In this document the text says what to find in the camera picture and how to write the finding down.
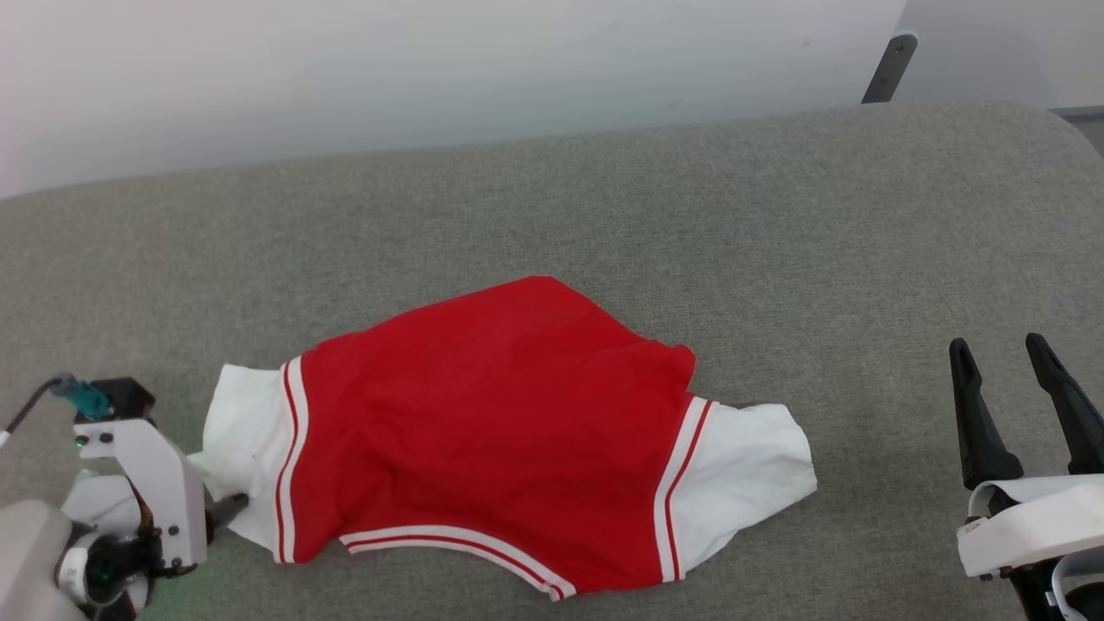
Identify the red and white jersey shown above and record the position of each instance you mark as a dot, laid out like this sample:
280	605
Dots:
500	431

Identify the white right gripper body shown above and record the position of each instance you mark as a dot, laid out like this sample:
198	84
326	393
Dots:
1035	522

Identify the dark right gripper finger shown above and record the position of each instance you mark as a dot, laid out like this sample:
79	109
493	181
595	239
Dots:
979	431
1078	418

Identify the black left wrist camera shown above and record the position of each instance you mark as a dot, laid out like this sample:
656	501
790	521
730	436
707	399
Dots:
128	398

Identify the teal left camera connector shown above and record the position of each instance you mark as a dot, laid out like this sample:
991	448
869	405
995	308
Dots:
86	398

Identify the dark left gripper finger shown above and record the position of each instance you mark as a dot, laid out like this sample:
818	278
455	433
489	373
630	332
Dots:
224	511

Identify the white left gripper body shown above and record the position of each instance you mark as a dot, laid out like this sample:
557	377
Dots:
168	492

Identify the dark metal post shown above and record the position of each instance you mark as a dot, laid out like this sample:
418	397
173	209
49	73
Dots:
890	69

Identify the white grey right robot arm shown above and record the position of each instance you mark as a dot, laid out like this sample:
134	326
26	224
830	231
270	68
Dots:
1074	595

